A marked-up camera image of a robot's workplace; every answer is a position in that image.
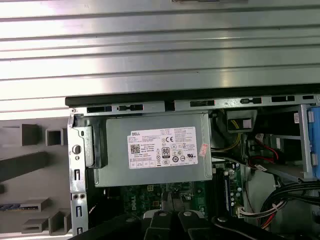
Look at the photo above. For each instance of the tall metal drive cage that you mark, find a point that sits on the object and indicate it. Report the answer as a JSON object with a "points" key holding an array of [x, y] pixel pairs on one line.
{"points": [[290, 172]]}

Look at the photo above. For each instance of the RAM stick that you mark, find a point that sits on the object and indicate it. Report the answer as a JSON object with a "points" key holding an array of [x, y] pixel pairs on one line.
{"points": [[227, 195]]}

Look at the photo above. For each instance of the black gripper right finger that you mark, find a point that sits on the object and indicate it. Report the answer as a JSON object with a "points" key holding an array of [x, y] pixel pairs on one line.
{"points": [[190, 227]]}

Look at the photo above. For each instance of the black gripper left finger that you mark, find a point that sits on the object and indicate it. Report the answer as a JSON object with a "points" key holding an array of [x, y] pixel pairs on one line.
{"points": [[157, 227]]}

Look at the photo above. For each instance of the green motherboard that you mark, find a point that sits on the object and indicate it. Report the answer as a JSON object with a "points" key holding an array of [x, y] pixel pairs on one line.
{"points": [[197, 202]]}

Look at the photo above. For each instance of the blue drive bracket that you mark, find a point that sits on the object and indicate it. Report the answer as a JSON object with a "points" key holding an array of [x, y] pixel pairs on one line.
{"points": [[315, 140]]}

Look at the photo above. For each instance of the grey parts rack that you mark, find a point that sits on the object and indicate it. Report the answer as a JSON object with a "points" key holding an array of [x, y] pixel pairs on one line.
{"points": [[55, 175]]}

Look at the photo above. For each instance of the black open PC case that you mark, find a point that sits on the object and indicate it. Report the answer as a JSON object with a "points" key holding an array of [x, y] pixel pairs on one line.
{"points": [[100, 101]]}

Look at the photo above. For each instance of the grey power supply unit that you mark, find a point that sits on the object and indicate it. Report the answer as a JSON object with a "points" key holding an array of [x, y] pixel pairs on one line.
{"points": [[117, 150]]}

